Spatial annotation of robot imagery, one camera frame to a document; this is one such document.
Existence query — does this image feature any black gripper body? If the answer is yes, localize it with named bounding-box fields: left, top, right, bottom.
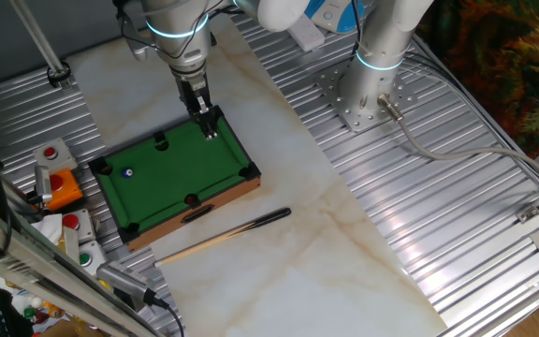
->
left=175, top=69, right=211, bottom=117

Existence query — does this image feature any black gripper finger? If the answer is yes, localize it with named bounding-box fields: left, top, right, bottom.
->
left=197, top=109, right=211, bottom=139
left=205, top=106, right=220, bottom=141

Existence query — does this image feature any wooden pool cue black handle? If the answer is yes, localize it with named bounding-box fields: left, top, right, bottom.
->
left=153, top=207, right=293, bottom=269

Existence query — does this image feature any green mini pool table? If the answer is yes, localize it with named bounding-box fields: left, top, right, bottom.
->
left=86, top=104, right=262, bottom=252

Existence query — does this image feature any white power strip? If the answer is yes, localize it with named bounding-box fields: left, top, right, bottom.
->
left=286, top=13, right=326, bottom=52

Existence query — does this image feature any black rod clamp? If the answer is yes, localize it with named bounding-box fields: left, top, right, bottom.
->
left=47, top=60, right=73, bottom=89

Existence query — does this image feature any grey box small red button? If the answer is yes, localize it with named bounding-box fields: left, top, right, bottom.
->
left=33, top=138, right=79, bottom=173

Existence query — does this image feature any orange box red button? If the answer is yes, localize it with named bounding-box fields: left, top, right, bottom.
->
left=44, top=168, right=84, bottom=212

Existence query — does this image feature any grey box large red button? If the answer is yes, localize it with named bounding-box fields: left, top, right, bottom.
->
left=61, top=209, right=97, bottom=244

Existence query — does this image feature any blue white round device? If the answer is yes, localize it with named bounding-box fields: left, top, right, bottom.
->
left=304, top=0, right=367, bottom=35

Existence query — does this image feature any metal stand rod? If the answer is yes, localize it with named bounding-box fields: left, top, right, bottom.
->
left=9, top=0, right=67, bottom=79

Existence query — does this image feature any white box green button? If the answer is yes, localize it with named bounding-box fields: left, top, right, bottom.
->
left=77, top=240, right=108, bottom=276

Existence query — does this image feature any white crumpled tissue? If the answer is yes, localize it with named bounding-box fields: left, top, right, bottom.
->
left=30, top=213, right=65, bottom=247

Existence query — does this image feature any colourful patterned cloth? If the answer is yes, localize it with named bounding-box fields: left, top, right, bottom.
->
left=416, top=0, right=539, bottom=160

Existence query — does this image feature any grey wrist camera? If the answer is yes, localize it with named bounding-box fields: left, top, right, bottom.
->
left=122, top=13, right=152, bottom=62

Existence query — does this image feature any small silver camera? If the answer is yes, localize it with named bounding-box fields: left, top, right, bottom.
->
left=34, top=165, right=54, bottom=205

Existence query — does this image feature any silver depth camera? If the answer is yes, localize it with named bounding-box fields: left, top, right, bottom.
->
left=95, top=260, right=158, bottom=313

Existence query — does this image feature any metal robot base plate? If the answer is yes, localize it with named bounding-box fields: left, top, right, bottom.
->
left=315, top=60, right=418, bottom=133

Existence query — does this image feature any black camera cable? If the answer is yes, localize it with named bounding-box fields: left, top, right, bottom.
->
left=152, top=297, right=186, bottom=337

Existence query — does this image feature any aluminium frame bar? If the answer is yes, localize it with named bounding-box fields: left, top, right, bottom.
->
left=0, top=196, right=158, bottom=337

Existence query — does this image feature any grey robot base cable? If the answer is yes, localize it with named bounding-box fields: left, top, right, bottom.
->
left=376, top=93, right=539, bottom=188

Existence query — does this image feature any small metal bracket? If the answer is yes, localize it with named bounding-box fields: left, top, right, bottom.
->
left=516, top=205, right=539, bottom=224

